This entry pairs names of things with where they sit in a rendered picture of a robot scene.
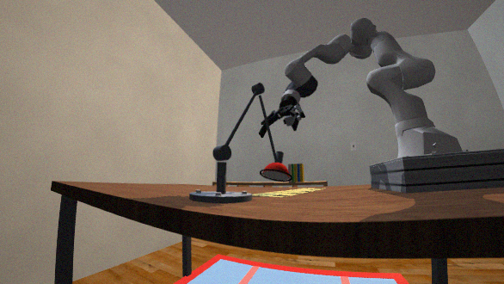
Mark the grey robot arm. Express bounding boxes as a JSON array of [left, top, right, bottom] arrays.
[[281, 18, 468, 158]]

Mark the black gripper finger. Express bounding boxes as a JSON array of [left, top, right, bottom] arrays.
[[285, 103, 305, 131], [259, 108, 283, 138]]

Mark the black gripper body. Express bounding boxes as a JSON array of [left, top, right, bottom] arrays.
[[278, 96, 297, 117]]

